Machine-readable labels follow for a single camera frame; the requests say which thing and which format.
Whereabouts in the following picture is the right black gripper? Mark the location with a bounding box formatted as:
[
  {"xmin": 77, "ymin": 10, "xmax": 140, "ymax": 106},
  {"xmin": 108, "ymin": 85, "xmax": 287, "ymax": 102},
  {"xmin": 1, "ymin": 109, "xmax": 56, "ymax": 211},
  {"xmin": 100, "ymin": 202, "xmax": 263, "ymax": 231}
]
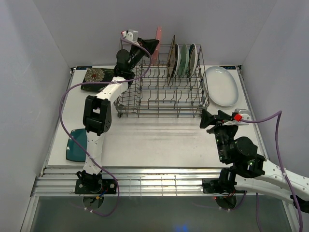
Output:
[{"xmin": 198, "ymin": 109, "xmax": 238, "ymax": 162}]

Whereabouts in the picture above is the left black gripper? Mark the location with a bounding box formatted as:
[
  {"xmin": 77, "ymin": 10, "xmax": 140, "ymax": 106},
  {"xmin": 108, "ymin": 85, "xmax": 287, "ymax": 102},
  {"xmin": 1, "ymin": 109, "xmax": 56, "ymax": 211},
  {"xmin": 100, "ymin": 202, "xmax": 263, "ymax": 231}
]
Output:
[{"xmin": 128, "ymin": 38, "xmax": 159, "ymax": 72}]

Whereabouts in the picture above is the pink dotted scalloped plate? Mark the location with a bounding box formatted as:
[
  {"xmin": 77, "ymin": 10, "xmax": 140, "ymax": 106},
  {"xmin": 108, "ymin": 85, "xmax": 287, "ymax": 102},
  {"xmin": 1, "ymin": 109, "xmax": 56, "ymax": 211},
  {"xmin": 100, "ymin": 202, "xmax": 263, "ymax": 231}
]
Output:
[{"xmin": 151, "ymin": 26, "xmax": 162, "ymax": 65}]

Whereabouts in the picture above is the cream floral square plate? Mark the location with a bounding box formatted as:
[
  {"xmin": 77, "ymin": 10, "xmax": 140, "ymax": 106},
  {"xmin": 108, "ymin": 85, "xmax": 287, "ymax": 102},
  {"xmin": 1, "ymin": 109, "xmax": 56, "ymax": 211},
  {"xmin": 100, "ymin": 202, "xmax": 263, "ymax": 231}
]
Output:
[{"xmin": 167, "ymin": 35, "xmax": 176, "ymax": 85}]

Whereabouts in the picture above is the green floral plate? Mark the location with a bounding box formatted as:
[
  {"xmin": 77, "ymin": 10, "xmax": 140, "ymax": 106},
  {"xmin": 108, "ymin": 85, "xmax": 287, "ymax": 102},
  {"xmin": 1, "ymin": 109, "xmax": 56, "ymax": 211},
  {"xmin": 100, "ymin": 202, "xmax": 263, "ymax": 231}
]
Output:
[{"xmin": 178, "ymin": 44, "xmax": 189, "ymax": 78}]

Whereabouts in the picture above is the green red rimmed white plate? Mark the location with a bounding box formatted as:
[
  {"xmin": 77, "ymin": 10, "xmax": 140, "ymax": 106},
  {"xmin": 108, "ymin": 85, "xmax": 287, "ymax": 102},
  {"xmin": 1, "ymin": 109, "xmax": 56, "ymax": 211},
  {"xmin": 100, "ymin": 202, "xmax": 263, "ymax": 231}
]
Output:
[{"xmin": 188, "ymin": 43, "xmax": 197, "ymax": 78}]

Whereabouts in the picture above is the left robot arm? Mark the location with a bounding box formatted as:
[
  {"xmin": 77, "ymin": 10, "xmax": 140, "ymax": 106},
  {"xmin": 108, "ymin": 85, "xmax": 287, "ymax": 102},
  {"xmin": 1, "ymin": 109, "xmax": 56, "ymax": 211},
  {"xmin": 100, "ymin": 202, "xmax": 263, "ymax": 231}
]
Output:
[{"xmin": 77, "ymin": 39, "xmax": 209, "ymax": 193}]

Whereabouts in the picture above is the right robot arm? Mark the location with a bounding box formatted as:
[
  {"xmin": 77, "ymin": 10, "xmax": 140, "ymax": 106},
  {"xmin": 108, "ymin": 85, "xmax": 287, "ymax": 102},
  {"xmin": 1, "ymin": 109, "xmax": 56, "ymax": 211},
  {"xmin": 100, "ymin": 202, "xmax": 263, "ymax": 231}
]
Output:
[{"xmin": 200, "ymin": 109, "xmax": 309, "ymax": 213}]

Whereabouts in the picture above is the white oval plate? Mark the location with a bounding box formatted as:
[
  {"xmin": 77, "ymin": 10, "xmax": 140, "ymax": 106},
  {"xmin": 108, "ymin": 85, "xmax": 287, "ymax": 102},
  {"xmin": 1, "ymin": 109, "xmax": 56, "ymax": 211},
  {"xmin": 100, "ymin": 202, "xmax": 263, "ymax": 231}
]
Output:
[{"xmin": 206, "ymin": 66, "xmax": 239, "ymax": 107}]

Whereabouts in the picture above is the black floral square plate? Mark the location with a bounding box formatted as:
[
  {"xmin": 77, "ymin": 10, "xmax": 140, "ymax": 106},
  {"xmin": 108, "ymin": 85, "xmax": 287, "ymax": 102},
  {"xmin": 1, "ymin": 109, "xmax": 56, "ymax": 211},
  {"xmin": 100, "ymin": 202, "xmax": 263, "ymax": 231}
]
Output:
[{"xmin": 81, "ymin": 68, "xmax": 114, "ymax": 93}]

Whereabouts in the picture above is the dark teal plate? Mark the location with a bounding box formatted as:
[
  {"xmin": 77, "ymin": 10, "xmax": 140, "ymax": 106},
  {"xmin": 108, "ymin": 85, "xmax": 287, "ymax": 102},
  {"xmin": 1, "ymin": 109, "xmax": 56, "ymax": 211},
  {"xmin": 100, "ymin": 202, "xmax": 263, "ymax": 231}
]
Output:
[{"xmin": 66, "ymin": 129, "xmax": 87, "ymax": 162}]

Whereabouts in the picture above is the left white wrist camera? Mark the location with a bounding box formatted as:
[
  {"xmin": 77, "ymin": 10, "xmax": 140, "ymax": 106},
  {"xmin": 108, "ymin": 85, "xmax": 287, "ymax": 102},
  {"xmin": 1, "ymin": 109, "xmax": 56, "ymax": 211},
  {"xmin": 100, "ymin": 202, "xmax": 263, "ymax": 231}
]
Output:
[{"xmin": 121, "ymin": 29, "xmax": 139, "ymax": 44}]

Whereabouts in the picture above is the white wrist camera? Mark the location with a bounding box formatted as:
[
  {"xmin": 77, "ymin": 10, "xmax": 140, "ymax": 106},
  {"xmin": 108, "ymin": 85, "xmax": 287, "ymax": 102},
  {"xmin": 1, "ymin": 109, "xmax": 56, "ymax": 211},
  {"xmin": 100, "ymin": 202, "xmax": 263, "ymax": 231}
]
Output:
[
  {"xmin": 223, "ymin": 109, "xmax": 251, "ymax": 126},
  {"xmin": 121, "ymin": 29, "xmax": 139, "ymax": 44}
]

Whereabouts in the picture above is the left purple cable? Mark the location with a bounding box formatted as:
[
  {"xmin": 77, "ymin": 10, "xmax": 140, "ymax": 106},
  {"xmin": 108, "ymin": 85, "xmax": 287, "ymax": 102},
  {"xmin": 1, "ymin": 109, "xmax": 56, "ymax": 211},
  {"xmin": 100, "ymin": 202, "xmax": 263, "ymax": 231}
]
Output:
[{"xmin": 59, "ymin": 31, "xmax": 155, "ymax": 217}]

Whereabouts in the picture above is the purple cable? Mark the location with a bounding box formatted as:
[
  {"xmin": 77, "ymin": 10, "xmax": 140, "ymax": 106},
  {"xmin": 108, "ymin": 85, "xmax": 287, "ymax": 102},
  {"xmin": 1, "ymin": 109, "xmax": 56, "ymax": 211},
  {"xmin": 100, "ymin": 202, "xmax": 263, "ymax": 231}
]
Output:
[
  {"xmin": 59, "ymin": 31, "xmax": 155, "ymax": 217},
  {"xmin": 233, "ymin": 110, "xmax": 304, "ymax": 232}
]

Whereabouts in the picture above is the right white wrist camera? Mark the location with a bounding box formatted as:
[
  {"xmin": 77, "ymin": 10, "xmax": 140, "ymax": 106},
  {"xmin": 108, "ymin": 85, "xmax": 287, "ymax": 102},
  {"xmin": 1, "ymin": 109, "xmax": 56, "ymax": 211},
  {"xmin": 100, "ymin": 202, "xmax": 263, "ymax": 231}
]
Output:
[{"xmin": 223, "ymin": 109, "xmax": 251, "ymax": 126}]

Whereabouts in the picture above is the grey wire dish rack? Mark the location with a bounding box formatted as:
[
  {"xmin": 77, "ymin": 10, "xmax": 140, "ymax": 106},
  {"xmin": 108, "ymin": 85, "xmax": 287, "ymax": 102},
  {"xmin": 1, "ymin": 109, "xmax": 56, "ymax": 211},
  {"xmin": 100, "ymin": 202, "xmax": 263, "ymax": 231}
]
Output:
[{"xmin": 115, "ymin": 42, "xmax": 210, "ymax": 118}]

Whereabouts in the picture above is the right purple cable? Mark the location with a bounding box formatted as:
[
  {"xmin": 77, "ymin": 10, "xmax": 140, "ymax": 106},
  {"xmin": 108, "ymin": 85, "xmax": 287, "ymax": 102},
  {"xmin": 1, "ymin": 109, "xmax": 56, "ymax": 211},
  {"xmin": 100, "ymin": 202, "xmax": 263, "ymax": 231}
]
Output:
[{"xmin": 233, "ymin": 110, "xmax": 304, "ymax": 232}]

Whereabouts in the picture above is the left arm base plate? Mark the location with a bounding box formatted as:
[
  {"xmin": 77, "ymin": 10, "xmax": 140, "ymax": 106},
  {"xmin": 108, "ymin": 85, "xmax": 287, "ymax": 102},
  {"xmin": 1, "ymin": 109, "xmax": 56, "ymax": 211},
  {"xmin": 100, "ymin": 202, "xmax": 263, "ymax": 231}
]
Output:
[{"xmin": 74, "ymin": 179, "xmax": 117, "ymax": 195}]

